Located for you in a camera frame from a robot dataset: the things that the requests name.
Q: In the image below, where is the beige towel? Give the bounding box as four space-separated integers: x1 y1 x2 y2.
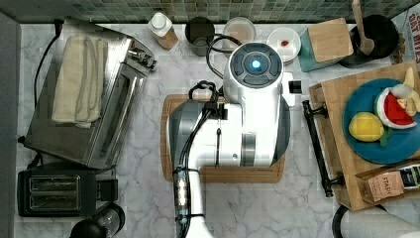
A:
52 35 108 128

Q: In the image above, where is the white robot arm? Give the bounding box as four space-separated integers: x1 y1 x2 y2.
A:
165 43 290 238

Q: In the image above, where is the bamboo cutting board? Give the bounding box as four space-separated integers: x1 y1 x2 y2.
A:
160 94 285 183

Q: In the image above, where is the dark glass cup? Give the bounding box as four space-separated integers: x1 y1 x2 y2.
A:
184 17 215 57

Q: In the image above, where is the clear jar with beige contents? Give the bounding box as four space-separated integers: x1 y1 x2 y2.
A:
222 17 257 57

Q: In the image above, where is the stainless toaster oven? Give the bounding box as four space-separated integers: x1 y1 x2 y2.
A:
24 18 157 169

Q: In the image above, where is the white-lid spice bottle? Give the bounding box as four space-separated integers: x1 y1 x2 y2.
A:
148 12 178 51

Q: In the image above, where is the white bowl with red spot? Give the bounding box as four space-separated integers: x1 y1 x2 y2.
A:
266 27 301 63

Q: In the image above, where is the teal box with wooden lid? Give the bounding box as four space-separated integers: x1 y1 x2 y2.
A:
298 18 354 72

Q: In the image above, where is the black coffee grinder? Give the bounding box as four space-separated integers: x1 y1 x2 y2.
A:
69 202 126 238

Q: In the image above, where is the yellow plush lemon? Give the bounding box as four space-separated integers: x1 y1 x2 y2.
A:
349 112 384 142

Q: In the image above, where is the wooden spoon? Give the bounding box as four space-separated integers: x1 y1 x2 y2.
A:
352 0 374 56

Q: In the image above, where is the plush watermelon slice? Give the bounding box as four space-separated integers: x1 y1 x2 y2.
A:
373 87 417 130

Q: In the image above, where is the brown Stash tea box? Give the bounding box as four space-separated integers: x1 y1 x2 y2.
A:
356 163 419 203

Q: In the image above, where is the black two-slot toaster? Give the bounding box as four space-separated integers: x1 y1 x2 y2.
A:
17 163 118 217

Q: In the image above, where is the black utensil pot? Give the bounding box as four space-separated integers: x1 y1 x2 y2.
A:
339 15 399 68

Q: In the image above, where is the blue plate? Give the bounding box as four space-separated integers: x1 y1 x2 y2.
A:
342 78 420 165

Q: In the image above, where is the plush banana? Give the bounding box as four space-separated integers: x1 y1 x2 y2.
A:
390 67 420 117

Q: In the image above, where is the oat bites package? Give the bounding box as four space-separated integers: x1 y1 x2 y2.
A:
390 4 420 64

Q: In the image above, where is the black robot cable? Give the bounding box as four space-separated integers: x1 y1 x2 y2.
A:
177 33 244 238

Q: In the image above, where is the wooden tray with black handle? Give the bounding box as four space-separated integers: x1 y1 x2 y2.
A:
303 61 417 211

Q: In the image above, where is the black toaster oven power cord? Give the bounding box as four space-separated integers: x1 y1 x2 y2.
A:
33 19 64 110

